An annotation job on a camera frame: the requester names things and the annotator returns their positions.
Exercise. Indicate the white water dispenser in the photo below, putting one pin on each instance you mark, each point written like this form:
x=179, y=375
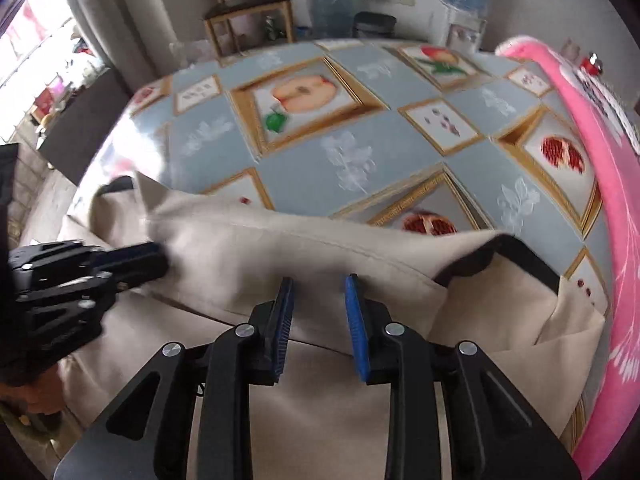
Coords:
x=465, y=35

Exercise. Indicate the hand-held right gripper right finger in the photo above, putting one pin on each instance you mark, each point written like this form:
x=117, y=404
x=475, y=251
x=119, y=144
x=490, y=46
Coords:
x=356, y=332

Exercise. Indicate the pink floral blanket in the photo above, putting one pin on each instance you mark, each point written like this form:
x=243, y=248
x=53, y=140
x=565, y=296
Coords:
x=615, y=260

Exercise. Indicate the cream zip jacket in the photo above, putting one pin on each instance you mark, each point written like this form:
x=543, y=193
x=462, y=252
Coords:
x=300, y=255

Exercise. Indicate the person's left forearm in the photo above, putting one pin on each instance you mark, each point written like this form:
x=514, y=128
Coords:
x=42, y=395

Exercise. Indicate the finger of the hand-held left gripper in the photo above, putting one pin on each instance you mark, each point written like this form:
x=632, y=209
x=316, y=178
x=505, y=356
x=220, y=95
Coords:
x=142, y=270
x=125, y=254

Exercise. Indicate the wooden chair with dark seat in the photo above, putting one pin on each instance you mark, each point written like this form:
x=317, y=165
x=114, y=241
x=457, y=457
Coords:
x=247, y=6

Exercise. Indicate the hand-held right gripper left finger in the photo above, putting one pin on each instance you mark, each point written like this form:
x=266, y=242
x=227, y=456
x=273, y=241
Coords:
x=280, y=332

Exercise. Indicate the grey cabinet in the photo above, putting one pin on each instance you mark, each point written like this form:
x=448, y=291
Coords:
x=85, y=125

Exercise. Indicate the fruit print tablecloth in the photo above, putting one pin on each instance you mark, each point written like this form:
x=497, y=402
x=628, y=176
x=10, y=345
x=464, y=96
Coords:
x=300, y=170

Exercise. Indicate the green can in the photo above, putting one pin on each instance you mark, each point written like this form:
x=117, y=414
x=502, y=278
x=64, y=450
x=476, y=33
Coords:
x=271, y=27

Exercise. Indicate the empty clear water jug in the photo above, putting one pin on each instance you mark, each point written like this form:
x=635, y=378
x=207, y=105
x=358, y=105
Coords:
x=331, y=12

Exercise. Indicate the red box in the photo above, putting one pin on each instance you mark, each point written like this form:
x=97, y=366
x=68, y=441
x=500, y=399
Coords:
x=47, y=100

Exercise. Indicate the clear plastic bag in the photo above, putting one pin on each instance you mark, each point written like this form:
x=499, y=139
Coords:
x=195, y=52

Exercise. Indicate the black bin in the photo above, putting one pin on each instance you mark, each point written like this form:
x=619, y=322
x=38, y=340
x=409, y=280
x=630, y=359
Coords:
x=375, y=24

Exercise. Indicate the grey curtain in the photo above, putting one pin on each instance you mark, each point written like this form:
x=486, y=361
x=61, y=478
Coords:
x=115, y=10

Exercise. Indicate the wall socket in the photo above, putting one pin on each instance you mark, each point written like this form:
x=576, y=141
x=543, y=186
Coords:
x=401, y=0

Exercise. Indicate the small pink bottle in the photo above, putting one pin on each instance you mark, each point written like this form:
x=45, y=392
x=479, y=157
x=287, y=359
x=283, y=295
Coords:
x=570, y=47

